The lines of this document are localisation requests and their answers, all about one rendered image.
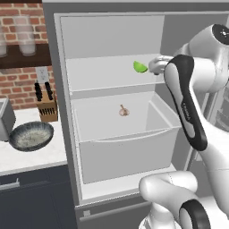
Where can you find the wooden knife block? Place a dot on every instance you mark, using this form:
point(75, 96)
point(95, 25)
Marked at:
point(47, 108)

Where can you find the clear glass jar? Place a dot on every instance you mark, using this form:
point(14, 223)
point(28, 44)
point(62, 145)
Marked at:
point(2, 44)
point(25, 35)

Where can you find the grey freezer drawer front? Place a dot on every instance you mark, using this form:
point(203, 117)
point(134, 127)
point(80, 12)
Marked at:
point(113, 219)

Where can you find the white wall socket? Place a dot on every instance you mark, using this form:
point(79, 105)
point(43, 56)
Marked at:
point(42, 74)

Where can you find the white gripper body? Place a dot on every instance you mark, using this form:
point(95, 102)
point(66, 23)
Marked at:
point(158, 64)

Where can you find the dark wooden wall shelf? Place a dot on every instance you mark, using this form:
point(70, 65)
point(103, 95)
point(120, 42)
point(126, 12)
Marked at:
point(27, 61)
point(21, 1)

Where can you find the grey toaster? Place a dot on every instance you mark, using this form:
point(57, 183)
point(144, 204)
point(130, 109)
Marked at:
point(6, 119)

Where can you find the grey fridge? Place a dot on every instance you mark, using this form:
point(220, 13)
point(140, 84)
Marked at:
point(50, 89)

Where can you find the green citrus wedge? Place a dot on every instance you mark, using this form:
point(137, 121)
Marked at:
point(139, 68)

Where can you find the white fridge drawer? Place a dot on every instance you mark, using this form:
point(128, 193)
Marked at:
point(125, 158)

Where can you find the dark blue cupboard drawer front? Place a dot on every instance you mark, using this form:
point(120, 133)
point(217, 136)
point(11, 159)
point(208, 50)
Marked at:
point(35, 202)

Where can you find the white fridge shelf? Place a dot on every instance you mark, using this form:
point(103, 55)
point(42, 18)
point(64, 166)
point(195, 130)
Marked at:
point(101, 71)

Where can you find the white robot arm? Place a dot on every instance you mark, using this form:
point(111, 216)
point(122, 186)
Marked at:
point(217, 155)

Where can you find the garlic bulb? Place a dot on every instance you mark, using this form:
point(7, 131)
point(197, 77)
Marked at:
point(123, 111)

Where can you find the dark speckled pan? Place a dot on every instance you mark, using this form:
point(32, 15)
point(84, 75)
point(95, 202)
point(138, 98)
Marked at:
point(31, 136)

